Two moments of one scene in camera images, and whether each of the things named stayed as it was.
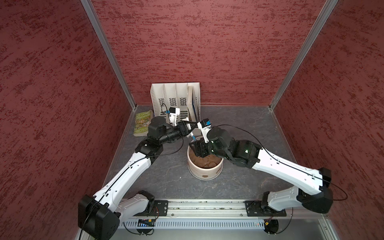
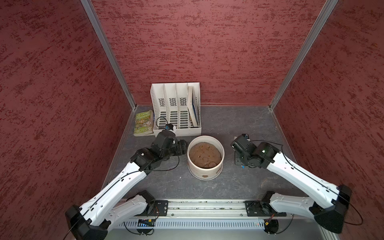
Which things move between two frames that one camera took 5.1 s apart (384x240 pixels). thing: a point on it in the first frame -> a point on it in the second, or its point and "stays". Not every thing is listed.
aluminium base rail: (217, 209) stays
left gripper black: (182, 127) -> (181, 148)
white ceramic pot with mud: (208, 167) stays
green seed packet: (142, 120) stays
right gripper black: (200, 145) -> (237, 160)
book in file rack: (192, 104) stays
